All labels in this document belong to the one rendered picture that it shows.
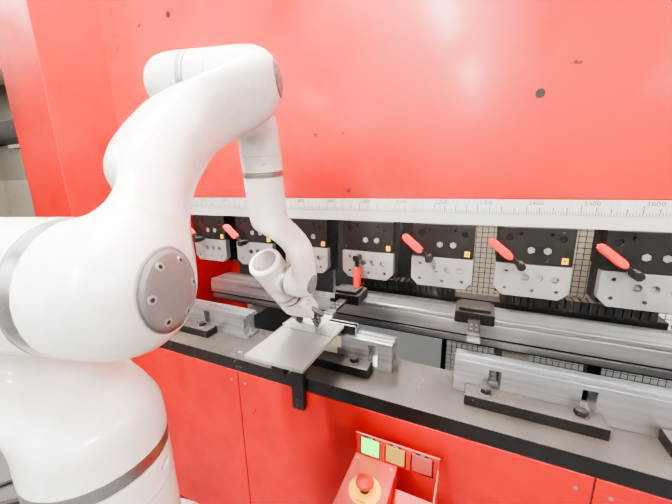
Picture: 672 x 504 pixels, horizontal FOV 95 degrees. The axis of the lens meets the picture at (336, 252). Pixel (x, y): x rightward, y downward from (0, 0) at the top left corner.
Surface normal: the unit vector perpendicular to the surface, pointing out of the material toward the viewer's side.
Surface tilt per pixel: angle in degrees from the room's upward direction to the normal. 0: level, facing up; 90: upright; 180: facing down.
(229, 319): 90
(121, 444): 81
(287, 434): 90
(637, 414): 90
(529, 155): 90
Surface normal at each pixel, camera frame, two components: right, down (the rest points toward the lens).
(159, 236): 0.86, -0.45
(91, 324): 0.24, 0.32
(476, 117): -0.41, 0.21
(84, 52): 0.91, 0.07
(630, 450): -0.02, -0.97
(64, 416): 0.33, -0.73
